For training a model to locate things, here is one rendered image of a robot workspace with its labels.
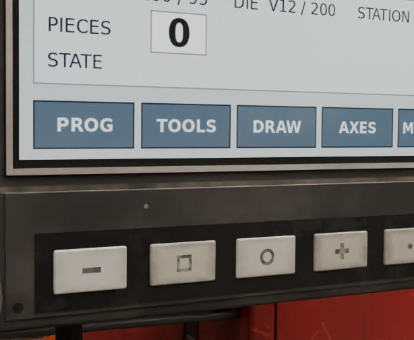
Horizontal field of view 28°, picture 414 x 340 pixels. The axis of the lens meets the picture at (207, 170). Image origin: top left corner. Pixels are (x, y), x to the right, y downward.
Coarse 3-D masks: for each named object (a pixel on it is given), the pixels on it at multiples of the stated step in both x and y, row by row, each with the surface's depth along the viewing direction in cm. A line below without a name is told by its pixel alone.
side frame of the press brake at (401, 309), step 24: (240, 312) 88; (264, 312) 86; (288, 312) 87; (312, 312) 89; (336, 312) 90; (360, 312) 91; (384, 312) 92; (408, 312) 94; (96, 336) 139; (120, 336) 126; (144, 336) 116; (168, 336) 108; (192, 336) 100; (216, 336) 93; (240, 336) 88; (264, 336) 86; (288, 336) 88; (312, 336) 89; (336, 336) 90; (360, 336) 91; (384, 336) 92; (408, 336) 94
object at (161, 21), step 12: (156, 12) 42; (168, 12) 43; (180, 12) 43; (156, 24) 42; (168, 24) 43; (180, 24) 43; (192, 24) 43; (204, 24) 44; (156, 36) 42; (168, 36) 43; (180, 36) 43; (192, 36) 43; (204, 36) 44; (156, 48) 42; (168, 48) 43; (180, 48) 43; (192, 48) 43; (204, 48) 44
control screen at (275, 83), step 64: (64, 0) 40; (128, 0) 42; (192, 0) 43; (256, 0) 45; (320, 0) 47; (384, 0) 49; (64, 64) 40; (128, 64) 42; (192, 64) 43; (256, 64) 45; (320, 64) 47; (384, 64) 49; (64, 128) 40; (128, 128) 42; (192, 128) 44; (256, 128) 45; (320, 128) 47; (384, 128) 50
